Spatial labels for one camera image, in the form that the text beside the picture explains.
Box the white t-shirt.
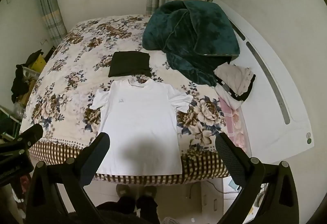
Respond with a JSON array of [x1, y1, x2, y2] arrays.
[[90, 79, 193, 176]]

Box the black clothes on rack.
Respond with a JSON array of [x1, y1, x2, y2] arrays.
[[11, 50, 43, 104]]

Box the pile of beige clothes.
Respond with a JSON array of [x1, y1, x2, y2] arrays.
[[214, 63, 256, 110]]

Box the green white rack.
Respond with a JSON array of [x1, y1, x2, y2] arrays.
[[0, 108, 21, 141]]

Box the yellow box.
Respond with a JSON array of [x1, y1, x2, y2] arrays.
[[28, 54, 47, 74]]

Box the person's legs in black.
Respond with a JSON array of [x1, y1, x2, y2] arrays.
[[96, 184, 160, 223]]

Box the white bed headboard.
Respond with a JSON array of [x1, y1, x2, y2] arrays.
[[213, 0, 314, 164]]

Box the pink pillow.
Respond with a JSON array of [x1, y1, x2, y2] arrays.
[[219, 98, 251, 155]]

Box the floral bed quilt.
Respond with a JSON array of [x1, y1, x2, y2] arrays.
[[21, 15, 228, 185]]

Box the folded black garment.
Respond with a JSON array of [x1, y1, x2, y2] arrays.
[[108, 51, 151, 77]]

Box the left teal curtain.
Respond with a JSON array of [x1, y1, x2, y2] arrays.
[[38, 0, 67, 47]]

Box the dark green plush blanket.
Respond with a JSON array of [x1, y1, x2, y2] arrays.
[[142, 0, 240, 87]]

